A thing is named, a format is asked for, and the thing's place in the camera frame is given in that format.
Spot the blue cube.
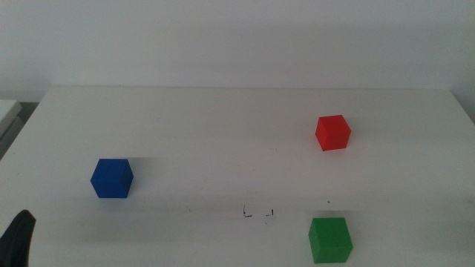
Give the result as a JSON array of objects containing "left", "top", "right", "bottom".
[{"left": 90, "top": 158, "right": 134, "bottom": 200}]

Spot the red cube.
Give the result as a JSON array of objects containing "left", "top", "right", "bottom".
[{"left": 315, "top": 114, "right": 352, "bottom": 152}]

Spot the green cube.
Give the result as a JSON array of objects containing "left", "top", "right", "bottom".
[{"left": 308, "top": 217, "right": 354, "bottom": 265}]

